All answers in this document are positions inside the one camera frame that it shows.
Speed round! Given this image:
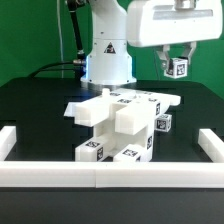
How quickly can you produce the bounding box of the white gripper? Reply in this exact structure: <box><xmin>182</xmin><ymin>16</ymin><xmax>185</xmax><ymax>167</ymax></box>
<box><xmin>126</xmin><ymin>0</ymin><xmax>223</xmax><ymax>70</ymax></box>

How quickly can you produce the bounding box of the white tagged cube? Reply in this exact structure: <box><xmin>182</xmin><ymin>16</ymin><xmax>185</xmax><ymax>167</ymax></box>
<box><xmin>164</xmin><ymin>58</ymin><xmax>188</xmax><ymax>79</ymax></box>
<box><xmin>155</xmin><ymin>114</ymin><xmax>172</xmax><ymax>132</ymax></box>

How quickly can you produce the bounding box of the white chair back frame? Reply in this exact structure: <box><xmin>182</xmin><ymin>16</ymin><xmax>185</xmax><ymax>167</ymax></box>
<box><xmin>74</xmin><ymin>88</ymin><xmax>181</xmax><ymax>135</ymax></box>

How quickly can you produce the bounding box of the white chair seat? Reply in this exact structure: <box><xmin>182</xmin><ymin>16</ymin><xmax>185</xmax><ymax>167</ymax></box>
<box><xmin>93</xmin><ymin>122</ymin><xmax>154</xmax><ymax>158</ymax></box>

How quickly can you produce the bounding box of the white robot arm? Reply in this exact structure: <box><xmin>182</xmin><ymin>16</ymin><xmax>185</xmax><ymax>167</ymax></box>
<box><xmin>66</xmin><ymin>0</ymin><xmax>223</xmax><ymax>86</ymax></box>

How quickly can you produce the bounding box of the white marker sheet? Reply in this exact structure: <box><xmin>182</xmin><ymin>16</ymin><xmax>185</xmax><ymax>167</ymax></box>
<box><xmin>64</xmin><ymin>102</ymin><xmax>78</xmax><ymax>117</ymax></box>

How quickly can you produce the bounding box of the white U-shaped barrier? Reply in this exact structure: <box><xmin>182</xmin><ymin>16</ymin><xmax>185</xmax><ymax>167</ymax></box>
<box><xmin>0</xmin><ymin>126</ymin><xmax>224</xmax><ymax>188</ymax></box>

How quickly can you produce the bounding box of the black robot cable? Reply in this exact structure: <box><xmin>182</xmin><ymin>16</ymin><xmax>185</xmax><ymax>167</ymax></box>
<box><xmin>27</xmin><ymin>0</ymin><xmax>88</xmax><ymax>80</ymax></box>

